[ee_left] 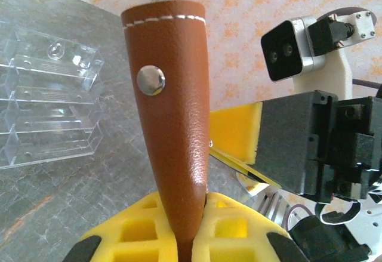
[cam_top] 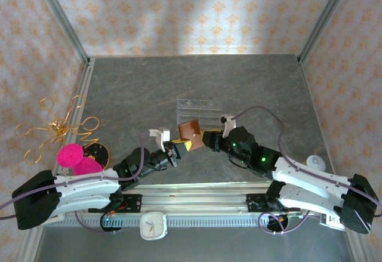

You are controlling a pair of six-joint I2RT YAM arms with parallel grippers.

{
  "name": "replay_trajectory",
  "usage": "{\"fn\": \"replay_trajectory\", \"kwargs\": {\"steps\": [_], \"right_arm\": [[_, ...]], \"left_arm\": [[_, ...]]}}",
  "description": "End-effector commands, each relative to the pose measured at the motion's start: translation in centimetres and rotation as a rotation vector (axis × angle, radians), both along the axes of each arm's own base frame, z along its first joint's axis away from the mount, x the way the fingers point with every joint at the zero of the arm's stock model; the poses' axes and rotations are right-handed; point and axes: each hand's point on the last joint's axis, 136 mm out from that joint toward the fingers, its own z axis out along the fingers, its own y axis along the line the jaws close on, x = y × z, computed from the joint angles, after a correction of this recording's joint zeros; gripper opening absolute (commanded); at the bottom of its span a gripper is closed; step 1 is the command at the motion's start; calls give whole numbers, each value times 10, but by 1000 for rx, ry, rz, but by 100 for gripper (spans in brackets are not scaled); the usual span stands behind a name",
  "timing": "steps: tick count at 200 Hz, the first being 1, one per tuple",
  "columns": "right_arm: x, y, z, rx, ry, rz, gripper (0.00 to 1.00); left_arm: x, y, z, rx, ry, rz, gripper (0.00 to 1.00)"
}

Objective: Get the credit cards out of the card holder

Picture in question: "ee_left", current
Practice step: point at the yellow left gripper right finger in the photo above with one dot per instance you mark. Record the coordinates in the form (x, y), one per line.
(232, 229)

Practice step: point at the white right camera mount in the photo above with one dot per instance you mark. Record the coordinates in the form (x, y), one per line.
(328, 74)

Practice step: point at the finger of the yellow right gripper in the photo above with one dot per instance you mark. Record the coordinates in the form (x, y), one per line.
(235, 130)

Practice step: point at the brown leather card holder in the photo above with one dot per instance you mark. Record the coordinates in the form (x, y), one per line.
(170, 109)

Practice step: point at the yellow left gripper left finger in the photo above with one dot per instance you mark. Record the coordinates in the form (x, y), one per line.
(137, 232)

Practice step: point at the clear acrylic card stand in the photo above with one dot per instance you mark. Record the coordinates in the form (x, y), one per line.
(50, 95)

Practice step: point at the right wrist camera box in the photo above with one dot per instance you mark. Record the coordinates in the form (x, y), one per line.
(283, 53)

